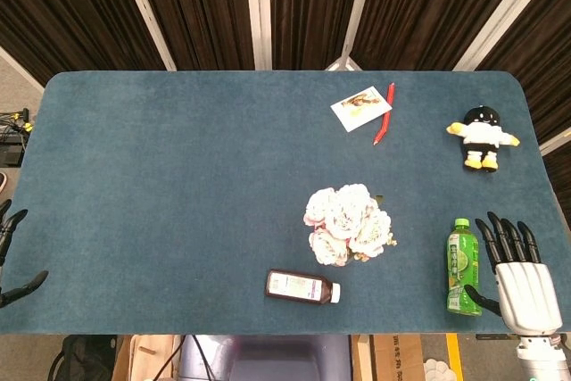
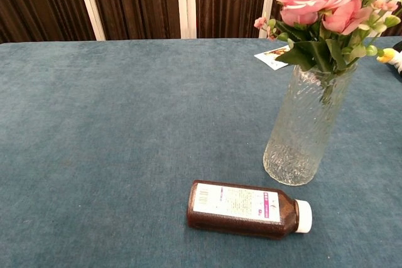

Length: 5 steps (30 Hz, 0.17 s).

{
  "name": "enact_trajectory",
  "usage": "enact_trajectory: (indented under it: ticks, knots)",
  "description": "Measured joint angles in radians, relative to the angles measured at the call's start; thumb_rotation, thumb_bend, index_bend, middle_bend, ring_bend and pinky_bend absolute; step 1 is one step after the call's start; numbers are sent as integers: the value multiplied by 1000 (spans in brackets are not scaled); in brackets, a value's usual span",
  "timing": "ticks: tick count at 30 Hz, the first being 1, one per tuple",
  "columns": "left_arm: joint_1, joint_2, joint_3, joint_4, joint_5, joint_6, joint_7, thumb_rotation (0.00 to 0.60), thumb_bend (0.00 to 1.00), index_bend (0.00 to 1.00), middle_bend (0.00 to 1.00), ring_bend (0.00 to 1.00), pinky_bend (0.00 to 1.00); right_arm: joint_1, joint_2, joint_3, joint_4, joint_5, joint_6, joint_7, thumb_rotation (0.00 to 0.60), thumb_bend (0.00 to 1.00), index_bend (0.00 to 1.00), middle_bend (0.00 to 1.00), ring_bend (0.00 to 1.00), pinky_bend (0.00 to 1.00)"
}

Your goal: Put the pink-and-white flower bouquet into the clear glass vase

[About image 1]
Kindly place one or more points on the brown cardboard box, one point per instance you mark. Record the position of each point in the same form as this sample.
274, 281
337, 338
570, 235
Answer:
392, 356

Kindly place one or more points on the light wooden crate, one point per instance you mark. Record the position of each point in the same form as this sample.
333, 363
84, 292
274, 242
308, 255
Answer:
147, 356

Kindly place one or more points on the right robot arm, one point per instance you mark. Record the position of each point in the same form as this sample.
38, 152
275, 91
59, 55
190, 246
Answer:
542, 358

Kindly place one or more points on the white partition frame post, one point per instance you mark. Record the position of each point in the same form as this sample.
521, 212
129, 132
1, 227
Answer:
259, 10
499, 19
354, 19
145, 10

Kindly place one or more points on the blue table cloth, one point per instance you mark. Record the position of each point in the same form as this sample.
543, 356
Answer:
178, 198

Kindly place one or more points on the dark brown curtain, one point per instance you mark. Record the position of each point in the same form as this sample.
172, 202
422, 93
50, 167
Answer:
209, 6

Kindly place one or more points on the brown medicine bottle white cap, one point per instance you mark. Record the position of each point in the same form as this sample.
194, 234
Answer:
296, 286

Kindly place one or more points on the red pen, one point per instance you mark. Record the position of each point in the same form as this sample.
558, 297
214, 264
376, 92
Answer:
386, 118

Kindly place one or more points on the purple robot base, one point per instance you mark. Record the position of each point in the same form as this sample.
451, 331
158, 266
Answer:
276, 358

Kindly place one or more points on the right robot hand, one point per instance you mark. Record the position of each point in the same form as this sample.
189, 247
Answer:
528, 296

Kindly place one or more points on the black bag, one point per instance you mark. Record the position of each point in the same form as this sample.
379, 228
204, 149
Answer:
82, 356

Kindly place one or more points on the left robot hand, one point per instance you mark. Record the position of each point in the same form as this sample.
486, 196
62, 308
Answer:
20, 287

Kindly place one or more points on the white picture card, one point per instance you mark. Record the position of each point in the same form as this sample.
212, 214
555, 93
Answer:
360, 109

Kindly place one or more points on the black white penguin plush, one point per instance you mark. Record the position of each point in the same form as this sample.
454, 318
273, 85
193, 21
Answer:
481, 133

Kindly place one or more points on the green tea bottle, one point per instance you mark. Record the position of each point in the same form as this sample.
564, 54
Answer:
462, 267

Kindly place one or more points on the pink artificial flower bouquet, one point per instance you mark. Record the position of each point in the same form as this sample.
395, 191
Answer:
348, 225

